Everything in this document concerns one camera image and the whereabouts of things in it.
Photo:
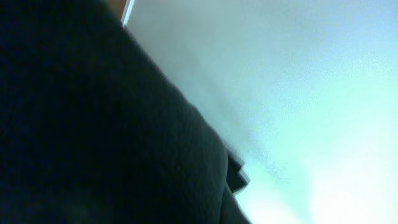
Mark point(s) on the dark green t-shirt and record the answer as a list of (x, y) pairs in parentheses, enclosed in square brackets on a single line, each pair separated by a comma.
[(92, 131)]

